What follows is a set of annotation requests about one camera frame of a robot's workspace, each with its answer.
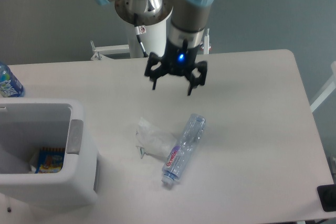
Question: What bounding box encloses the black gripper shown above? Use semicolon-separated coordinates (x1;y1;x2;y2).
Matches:
144;39;207;96

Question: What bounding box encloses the crushed clear plastic bottle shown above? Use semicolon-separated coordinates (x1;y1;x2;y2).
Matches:
161;114;206;187

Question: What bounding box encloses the clear plastic bag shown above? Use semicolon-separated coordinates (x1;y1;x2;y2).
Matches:
135;117;176;159

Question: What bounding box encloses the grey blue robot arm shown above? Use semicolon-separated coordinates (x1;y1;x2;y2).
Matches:
95;0;214;89

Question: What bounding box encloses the white trash can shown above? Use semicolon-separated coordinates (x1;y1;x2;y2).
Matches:
1;98;98;207

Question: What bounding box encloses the colourful snack wrapper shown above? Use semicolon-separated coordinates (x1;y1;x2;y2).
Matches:
35;147;65;174

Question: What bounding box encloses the blue labelled water bottle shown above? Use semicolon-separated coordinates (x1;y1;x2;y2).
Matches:
1;62;25;98

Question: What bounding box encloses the black device at table edge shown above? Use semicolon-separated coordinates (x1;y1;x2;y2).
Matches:
317;184;335;212

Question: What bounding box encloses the white pedestal foot bracket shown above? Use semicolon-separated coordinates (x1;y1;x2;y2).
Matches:
200;28;212;55

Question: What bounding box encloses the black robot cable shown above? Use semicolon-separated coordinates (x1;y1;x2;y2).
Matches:
133;13;150;59

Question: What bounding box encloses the white frame at right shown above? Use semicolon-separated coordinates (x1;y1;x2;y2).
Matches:
310;61;335;113

